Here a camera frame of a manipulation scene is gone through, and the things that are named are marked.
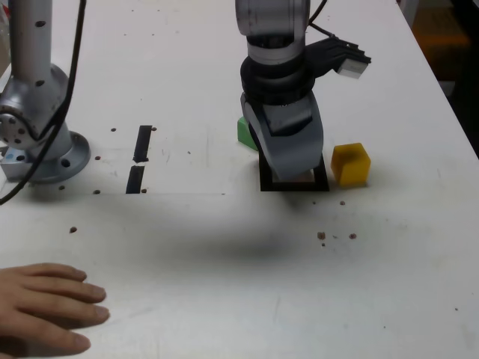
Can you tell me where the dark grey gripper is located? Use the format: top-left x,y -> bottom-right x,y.
239,93 -> 325,182

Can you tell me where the black tape square outline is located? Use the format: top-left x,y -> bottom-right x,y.
259,153 -> 330,193

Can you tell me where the gripper camera with black mount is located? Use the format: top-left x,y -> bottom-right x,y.
305,37 -> 372,80

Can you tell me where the person's hand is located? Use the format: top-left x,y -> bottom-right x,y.
0,263 -> 112,359

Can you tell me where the green cube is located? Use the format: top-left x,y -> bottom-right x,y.
236,116 -> 260,152

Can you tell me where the yellow cube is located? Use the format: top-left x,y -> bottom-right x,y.
331,142 -> 372,187

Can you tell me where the black tape strip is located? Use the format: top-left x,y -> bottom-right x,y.
125,125 -> 153,194

